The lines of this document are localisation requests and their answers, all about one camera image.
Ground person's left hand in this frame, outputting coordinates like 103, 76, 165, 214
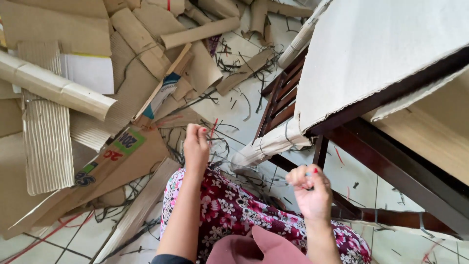
183, 123, 210, 175

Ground person's right hand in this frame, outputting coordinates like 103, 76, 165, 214
285, 164, 333, 223

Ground blue printed cardboard piece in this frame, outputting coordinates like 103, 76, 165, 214
142, 72, 182, 119

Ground cardboard wrapping on chair leg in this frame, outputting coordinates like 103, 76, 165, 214
230, 119, 313, 171

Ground pink cloth garment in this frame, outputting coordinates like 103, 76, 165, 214
206, 225, 313, 264

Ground floral maroon skirt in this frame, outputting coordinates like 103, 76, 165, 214
160, 167, 372, 264

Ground thin wooden stick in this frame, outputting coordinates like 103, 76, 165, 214
133, 43, 193, 120

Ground long narrow cardboard strip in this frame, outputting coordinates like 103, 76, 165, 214
92, 157, 181, 264

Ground printed cardboard with green label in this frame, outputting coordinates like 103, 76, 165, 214
3, 125, 171, 241

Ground dark brown wooden chair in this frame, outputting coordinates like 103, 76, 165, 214
253, 44, 469, 241

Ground scattered black strip scraps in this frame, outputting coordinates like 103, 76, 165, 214
161, 16, 305, 195

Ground heap of brown cardboard pieces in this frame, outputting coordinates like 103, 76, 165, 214
0, 0, 316, 154

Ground dark blue sleeve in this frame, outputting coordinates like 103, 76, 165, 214
150, 254, 195, 264

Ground short rolled cardboard tube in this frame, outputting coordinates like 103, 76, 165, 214
160, 16, 241, 50

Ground white cardboard sheet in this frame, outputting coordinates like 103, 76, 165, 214
60, 54, 115, 95

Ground light brown cardboard panel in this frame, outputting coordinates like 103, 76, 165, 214
362, 65, 469, 186

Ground ribbed corrugated cardboard sheet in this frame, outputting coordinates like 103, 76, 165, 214
17, 40, 75, 196

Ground large grey cardboard sheet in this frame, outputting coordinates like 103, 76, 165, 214
293, 0, 469, 135

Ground long rolled cardboard tube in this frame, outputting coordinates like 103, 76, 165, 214
0, 51, 117, 121

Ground cardboard wrapped chair post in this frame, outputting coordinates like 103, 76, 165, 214
277, 0, 332, 69

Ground red string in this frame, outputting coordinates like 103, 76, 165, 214
0, 210, 96, 264

